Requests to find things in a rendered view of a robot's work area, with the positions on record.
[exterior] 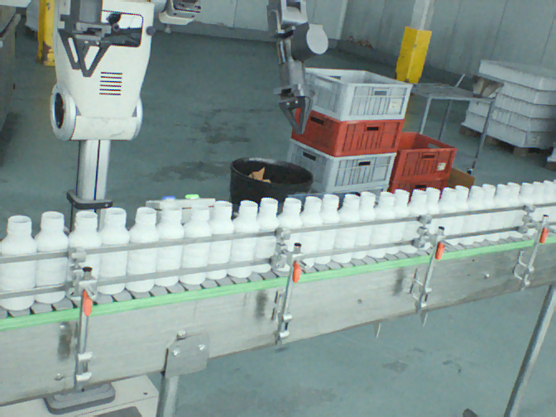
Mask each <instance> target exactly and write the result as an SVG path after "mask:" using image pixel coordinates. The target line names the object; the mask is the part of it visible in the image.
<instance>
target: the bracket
mask: <svg viewBox="0 0 556 417"><path fill-rule="evenodd" d="M524 205H525V209H523V211H525V212H526V213H527V214H526V215H524V216H523V218H522V221H523V222H524V224H523V225H517V226H518V229H517V231H516V232H518V233H520V234H527V233H528V230H529V228H528V227H526V226H525V225H526V224H527V223H533V224H534V225H536V228H535V230H537V231H538V232H537V234H536V237H535V240H534V244H533V246H532V249H531V252H530V256H529V259H528V261H527V264H524V263H522V262H521V259H522V256H523V255H524V251H521V252H520V253H519V256H518V258H517V261H519V263H520V264H521V265H522V266H524V267H523V272H524V274H523V276H522V278H521V277H520V276H518V275H517V271H518V269H519V267H520V264H515V268H514V270H513V273H515V277H516V278H518V279H520V280H519V282H518V284H519V290H522V291H523V290H524V288H525V287H527V286H529V285H530V281H529V279H530V275H531V274H532V273H533V272H534V268H533V267H532V265H533V262H534V258H535V255H536V252H537V250H538V247H539V243H542V244H544V242H545V239H546V237H547V235H548V233H549V232H551V233H554V234H555V233H556V230H555V229H553V228H550V227H549V222H548V221H547V220H548V217H549V216H548V215H547V214H543V217H542V219H541V220H540V221H538V222H537V221H535V220H533V217H531V216H530V213H534V211H535V208H536V207H535V206H534V205H532V204H524ZM432 218H433V217H431V216H429V215H428V214H426V213H424V214H420V217H419V221H418V222H419V223H422V224H423V226H422V227H419V229H418V232H417V233H418V234H419V237H418V238H413V240H414V241H413V245H411V246H413V247H415V248H417V249H420V248H424V246H425V243H426V241H425V240H423V239H422V237H426V236H427V237H430V238H431V242H430V244H431V245H433V249H432V251H431V255H430V258H429V264H428V266H427V270H426V272H425V276H424V281H423V283H422V282H420V281H419V278H420V274H421V271H422V268H417V270H416V272H415V279H416V281H417V282H416V283H413V285H412V288H411V291H410V293H411V294H412V295H413V298H415V299H416V300H417V301H416V302H415V308H416V309H415V312H416V313H417V314H421V311H422V309H426V308H427V307H428V303H427V299H428V297H429V294H430V293H431V292H432V288H431V286H430V285H429V282H430V279H431V275H432V273H433V269H434V264H435V261H436V259H437V260H440V259H441V257H442V255H443V249H444V248H445V247H447V248H449V249H452V248H453V245H452V244H450V243H448V242H446V241H445V239H446V235H445V234H443V232H444V229H445V227H442V226H438V231H437V233H434V234H432V233H431V232H429V229H428V228H426V227H425V225H427V224H431V222H432ZM290 234H291V231H290V230H289V229H287V228H276V235H275V236H274V237H276V238H277V239H278V240H280V242H277V243H276V248H275V251H276V252H277V253H278V256H271V264H269V265H270V266H272V267H273V268H274V269H279V268H285V263H286V264H287V265H288V266H289V267H290V269H289V273H288V277H287V281H286V287H285V290H281V291H277V295H276V304H277V303H278V308H275V309H274V312H273V316H272V320H275V326H276V327H277V330H276V331H275V338H276V340H275V344H276V345H281V344H282V340H285V339H287V338H288V337H289V331H288V329H289V325H290V322H291V321H292V318H293V315H292V313H291V312H290V311H289V307H290V299H291V295H292V290H293V286H294V283H297V282H298V281H299V278H300V272H301V269H302V268H304V269H305V270H306V271H307V270H308V269H309V265H308V264H306V263H305V262H304V261H303V260H304V253H303V252H302V251H301V247H302V244H301V243H299V242H295V243H294V248H293V251H292V252H290V251H289V250H288V246H287V245H286V244H285V243H283V241H284V240H290ZM281 254H285V255H287V258H286V262H285V259H284V258H283V257H282V256H281ZM67 259H68V260H69V262H70V263H71V264H74V266H70V267H69V276H70V278H71V279H72V281H70V282H65V284H66V287H65V293H66V294H67V296H68V297H69V298H73V297H80V305H79V324H78V330H77V345H76V351H75V353H74V359H75V369H74V373H73V379H74V389H75V390H77V391H78V390H81V389H82V388H83V384H84V383H88V382H89V378H91V376H92V375H91V372H89V363H90V362H91V358H93V352H90V350H89V349H88V348H86V340H87V329H88V319H89V316H90V314H91V311H92V305H93V301H96V300H98V296H97V295H96V293H97V283H98V281H97V279H96V278H95V276H92V270H93V268H92V267H90V266H84V267H83V268H82V267H81V265H79V263H82V262H85V261H86V251H85V250H84V249H83V248H82V247H71V248H68V257H67ZM418 284H420V285H421V286H420V288H419V292H420V294H419V298H418V297H417V296H415V292H416V289H417V286H418ZM284 293H285V294H284ZM283 297H284V299H283ZM282 301H283V303H282ZM281 303H282V307H281ZM278 320H279V323H278ZM84 364H85V368H84Z"/></svg>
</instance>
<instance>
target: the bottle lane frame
mask: <svg viewBox="0 0 556 417"><path fill-rule="evenodd" d="M533 244H534V239H532V240H530V239H529V240H526V241H522V240H521V242H510V243H505V244H499V243H498V245H493V246H492V245H490V246H488V247H483V246H482V247H477V248H475V247H474V248H472V249H465V248H464V250H460V251H457V250H456V251H455V252H444V253H443V255H442V257H441V259H440V260H437V259H436V261H435V264H434V269H433V273H432V275H431V279H430V282H429V285H430V286H431V288H432V292H431V293H430V294H429V297H428V299H427V303H428V307H427V308H426V309H422V311H421V313H426V312H429V311H434V310H437V309H444V308H448V307H452V306H456V305H460V304H466V303H471V302H474V301H478V300H484V299H489V298H492V297H497V296H500V295H507V294H511V293H515V292H519V291H522V290H519V284H518V282H519V280H520V279H518V278H516V277H515V273H513V270H514V268H515V264H520V263H519V261H517V258H518V256H519V253H520V252H521V251H524V255H523V256H522V259H521V262H522V263H524V264H527V261H528V259H529V256H530V252H531V249H532V246H533ZM429 258H430V255H429V254H428V255H427V256H417V257H407V258H405V259H398V258H397V260H394V261H388V260H386V261H383V262H376V263H372V264H366V263H364V265H360V266H354V265H352V266H350V267H341V268H339V269H333V270H331V269H328V270H327V271H317V270H316V272H311V273H305V272H303V274H300V278H299V281H298V282H297V283H294V286H293V290H292V295H291V299H290V307H289V311H290V312H291V313H292V315H293V318H292V321H291V322H290V325H289V329H288V331H289V337H288V338H287V339H285V340H282V344H286V343H292V342H296V341H300V340H304V339H308V338H314V337H318V336H322V335H326V334H330V333H336V332H341V331H344V330H349V329H352V328H359V327H363V326H367V325H371V324H378V323H381V322H385V321H389V320H393V319H399V318H404V317H407V316H411V315H415V314H417V313H416V312H415V309H416V308H415V302H416V301H417V300H416V299H415V298H413V295H412V294H411V293H410V291H411V288H412V285H413V283H416V282H417V281H416V279H415V272H416V270H417V268H422V271H421V274H420V278H419V281H420V282H422V283H423V281H424V276H425V272H426V270H427V266H428V264H429ZM523 267H524V266H522V265H521V264H520V267H519V269H518V271H517V275H518V276H520V277H521V278H522V276H523V274H524V272H523ZM532 267H533V268H534V272H533V273H532V274H531V275H530V279H529V281H530V285H529V286H527V287H525V288H524V290H529V289H533V288H537V287H541V286H545V285H552V284H556V236H554V237H551V236H550V237H546V239H545V242H544V244H542V243H539V247H538V250H537V252H536V255H535V258H534V262H533V265H532ZM287 277H288V276H284V277H279V276H276V278H273V279H267V280H266V279H264V278H262V280H257V281H249V280H247V282H245V283H240V284H236V283H234V282H232V285H224V286H221V285H218V284H217V283H216V284H217V287H212V288H207V289H205V288H204V287H203V286H201V289H200V290H191V291H188V290H187V289H185V288H184V289H185V291H184V292H179V293H174V294H172V293H170V292H169V291H167V292H168V293H167V295H158V296H154V295H152V294H151V293H149V294H150V297H146V298H140V299H135V298H134V297H133V296H132V299H131V300H124V301H116V300H115V299H113V302H112V303H107V304H96V303H95V302H93V305H92V311H91V314H90V316H89V319H88V329H87V340H86V348H88V349H89V350H90V352H93V358H91V362H90V363H89V372H91V375H92V376H91V378H89V382H88V383H84V384H83V388H82V389H85V388H89V387H93V386H100V385H103V384H108V383H111V382H115V381H122V380H126V379H130V378H133V377H137V376H144V375H148V374H151V373H156V372H159V371H164V370H165V361H166V354H167V348H168V347H169V346H170V345H171V344H172V343H173V342H174V340H175V339H179V338H187V337H191V336H196V335H200V334H205V335H206V336H207V337H208V338H209V339H210V346H209V351H208V361H211V360H215V359H219V358H222V357H229V356H233V355H237V354H241V353H245V352H251V351H256V350H259V349H263V348H270V347H274V346H278V345H276V344H275V340H276V338H275V331H276V330H277V327H276V326H275V320H272V316H273V312H274V309H275V308H278V303H277V304H276V295H277V291H281V290H285V287H286V281H287ZM78 324H79V308H78V307H76V306H75V305H74V304H73V308H72V309H63V310H56V309H54V308H52V311H51V312H46V313H41V314H34V312H33V311H30V314H29V315H25V316H19V317H12V316H11V315H10V314H8V315H7V318H6V319H0V407H3V406H8V405H15V404H18V403H22V402H26V401H30V400H37V399H40V398H45V397H48V396H52V395H58V394H63V393H66V392H71V391H76V390H75V389H74V379H73V373H74V369H75V359H74V353H75V351H76V345H77V330H78Z"/></svg>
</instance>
